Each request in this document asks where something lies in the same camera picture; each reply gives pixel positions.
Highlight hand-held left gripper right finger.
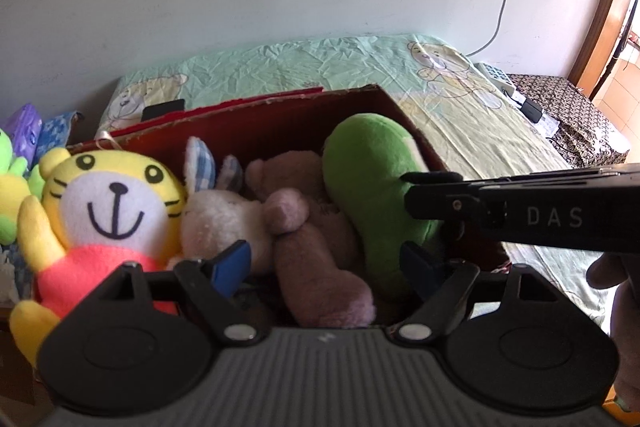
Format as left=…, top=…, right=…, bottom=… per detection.
left=401, top=241, right=551, bottom=344

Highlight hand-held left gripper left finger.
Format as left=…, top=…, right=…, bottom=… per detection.
left=107, top=240, right=263, bottom=344

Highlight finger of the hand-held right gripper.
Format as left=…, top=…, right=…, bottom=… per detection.
left=404, top=181, right=482, bottom=223
left=400, top=172, right=464, bottom=184

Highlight white plush bunny plaid ears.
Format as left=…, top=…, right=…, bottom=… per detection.
left=167, top=136, right=274, bottom=276

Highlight green plush cow toy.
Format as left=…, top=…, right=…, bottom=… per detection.
left=321, top=114, right=447, bottom=304

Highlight pink plush toy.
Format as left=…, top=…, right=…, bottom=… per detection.
left=245, top=150, right=377, bottom=329

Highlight red cardboard box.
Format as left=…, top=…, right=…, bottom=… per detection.
left=65, top=84, right=512, bottom=329

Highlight person's right hand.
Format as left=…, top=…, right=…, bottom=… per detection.
left=586, top=252, right=632, bottom=292

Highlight white paper sheets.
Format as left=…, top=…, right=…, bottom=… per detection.
left=515, top=93, right=562, bottom=138

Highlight brown patterned cloth covered table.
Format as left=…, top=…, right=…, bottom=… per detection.
left=507, top=74, right=632, bottom=168

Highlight black power adapter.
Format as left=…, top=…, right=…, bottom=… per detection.
left=520, top=98, right=544, bottom=124

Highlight white power strip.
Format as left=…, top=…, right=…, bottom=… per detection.
left=474, top=63, right=517, bottom=98

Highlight yellow tiger plush toy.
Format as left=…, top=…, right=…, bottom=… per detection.
left=9, top=148, right=189, bottom=366

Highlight black phone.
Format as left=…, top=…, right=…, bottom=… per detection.
left=141, top=99, right=186, bottom=123

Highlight bear print bed sheet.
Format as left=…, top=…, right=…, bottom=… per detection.
left=97, top=34, right=621, bottom=339

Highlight blue patterned packet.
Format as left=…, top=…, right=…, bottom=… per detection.
left=34, top=111, right=84, bottom=164

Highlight green yellow plush toy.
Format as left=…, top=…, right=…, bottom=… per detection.
left=0, top=129, right=47, bottom=246

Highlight purple packet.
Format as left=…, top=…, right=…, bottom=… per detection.
left=9, top=103, right=44, bottom=168

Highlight wooden door frame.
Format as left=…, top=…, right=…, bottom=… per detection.
left=570, top=0, right=637, bottom=100

